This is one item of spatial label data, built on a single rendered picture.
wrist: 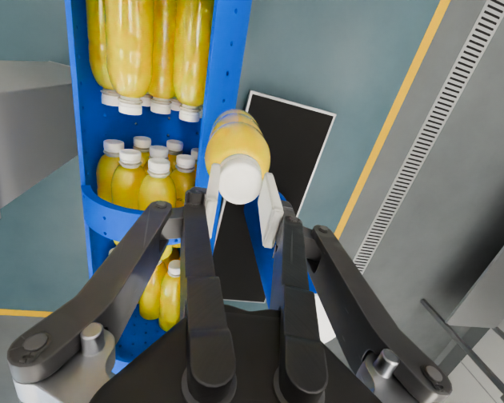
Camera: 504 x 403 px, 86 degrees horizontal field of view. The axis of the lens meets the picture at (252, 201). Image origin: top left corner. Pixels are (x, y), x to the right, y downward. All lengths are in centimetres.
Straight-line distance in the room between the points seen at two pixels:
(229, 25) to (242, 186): 30
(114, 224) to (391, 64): 179
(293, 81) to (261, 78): 19
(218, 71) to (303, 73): 131
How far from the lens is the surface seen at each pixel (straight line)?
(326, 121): 167
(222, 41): 47
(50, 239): 224
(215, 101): 47
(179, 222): 16
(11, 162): 98
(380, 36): 194
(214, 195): 17
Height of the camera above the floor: 166
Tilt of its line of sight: 62 degrees down
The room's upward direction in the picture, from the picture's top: 161 degrees clockwise
